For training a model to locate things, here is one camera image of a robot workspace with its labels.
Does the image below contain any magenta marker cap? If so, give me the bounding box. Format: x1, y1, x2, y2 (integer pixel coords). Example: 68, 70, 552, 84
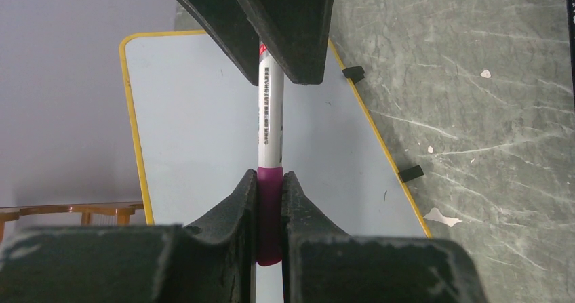
256, 167, 283, 266

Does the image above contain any yellow-framed whiteboard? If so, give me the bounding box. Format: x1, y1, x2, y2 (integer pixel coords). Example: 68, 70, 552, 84
119, 31, 430, 237

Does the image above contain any orange wooden shelf rack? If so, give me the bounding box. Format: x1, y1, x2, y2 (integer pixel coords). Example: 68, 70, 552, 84
1, 201, 144, 242

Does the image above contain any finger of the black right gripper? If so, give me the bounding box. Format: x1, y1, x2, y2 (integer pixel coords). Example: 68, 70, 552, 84
237, 0, 334, 85
177, 0, 260, 85

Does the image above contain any white marker pen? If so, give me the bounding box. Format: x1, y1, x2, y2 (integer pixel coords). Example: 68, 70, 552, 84
258, 43, 285, 169

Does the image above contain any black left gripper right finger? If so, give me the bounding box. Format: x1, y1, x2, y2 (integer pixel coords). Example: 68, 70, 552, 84
281, 172, 488, 302

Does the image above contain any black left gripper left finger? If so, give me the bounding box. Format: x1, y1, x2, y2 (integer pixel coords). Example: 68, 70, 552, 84
1, 170, 256, 302

